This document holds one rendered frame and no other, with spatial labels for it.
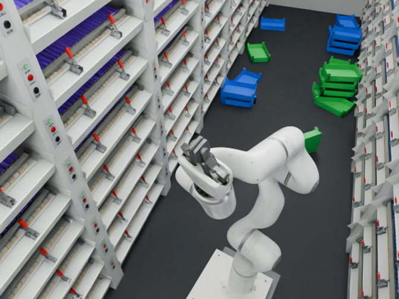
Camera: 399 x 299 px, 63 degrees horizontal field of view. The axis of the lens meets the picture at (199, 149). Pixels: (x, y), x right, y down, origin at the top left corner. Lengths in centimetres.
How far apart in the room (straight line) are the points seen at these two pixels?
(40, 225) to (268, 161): 83
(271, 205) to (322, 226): 119
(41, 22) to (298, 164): 87
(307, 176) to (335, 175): 160
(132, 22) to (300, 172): 93
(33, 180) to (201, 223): 133
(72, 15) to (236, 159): 67
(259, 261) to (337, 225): 115
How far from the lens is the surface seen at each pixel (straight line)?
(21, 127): 106
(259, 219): 126
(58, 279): 161
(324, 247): 230
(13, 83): 101
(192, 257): 213
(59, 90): 115
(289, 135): 98
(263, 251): 134
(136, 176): 183
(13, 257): 127
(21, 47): 100
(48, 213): 131
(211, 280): 172
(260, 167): 84
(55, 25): 110
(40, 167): 119
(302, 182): 109
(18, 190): 116
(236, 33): 357
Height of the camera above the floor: 192
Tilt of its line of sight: 46 degrees down
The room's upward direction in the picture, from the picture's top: straight up
